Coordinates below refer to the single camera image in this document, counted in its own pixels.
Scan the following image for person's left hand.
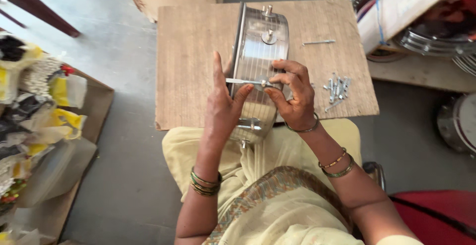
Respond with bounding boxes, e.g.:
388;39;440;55
204;51;255;136

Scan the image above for stack of green bangles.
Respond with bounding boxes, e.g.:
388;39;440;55
189;166;223;197

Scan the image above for cardboard box of plastic bags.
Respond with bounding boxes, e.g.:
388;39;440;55
0;32;115;245

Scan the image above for thin green wrist bangle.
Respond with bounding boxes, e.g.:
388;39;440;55
284;111;321;134

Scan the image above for metal chair frame piece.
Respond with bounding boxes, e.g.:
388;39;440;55
362;161;387;192

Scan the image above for steel drum shell with bolts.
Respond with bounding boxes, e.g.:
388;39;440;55
227;1;290;149

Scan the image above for pale yellow sari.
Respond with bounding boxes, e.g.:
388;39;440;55
161;118;425;245

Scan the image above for blue string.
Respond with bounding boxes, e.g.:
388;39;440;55
374;0;394;46

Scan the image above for low wooden platform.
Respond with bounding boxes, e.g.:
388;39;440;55
367;51;476;93

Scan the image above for long steel tuning bolt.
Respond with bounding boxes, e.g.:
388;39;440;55
225;77;274;88

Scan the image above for pile of steel bolts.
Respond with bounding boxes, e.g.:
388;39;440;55
322;73;352;113

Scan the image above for single loose steel bolt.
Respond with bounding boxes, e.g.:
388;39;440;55
301;39;336;47

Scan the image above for dark wooden furniture legs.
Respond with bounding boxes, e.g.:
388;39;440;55
0;0;94;38

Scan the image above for square wooden work board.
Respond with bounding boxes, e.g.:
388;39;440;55
154;0;380;131

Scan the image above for steel drum with white head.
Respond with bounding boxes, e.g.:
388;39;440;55
436;92;476;155

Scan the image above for red seat cushion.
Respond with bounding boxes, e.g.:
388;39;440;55
388;190;476;245

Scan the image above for tilted cardboard carton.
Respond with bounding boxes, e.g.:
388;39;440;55
357;0;476;55

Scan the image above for person's right hand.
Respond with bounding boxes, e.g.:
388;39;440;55
264;59;320;132

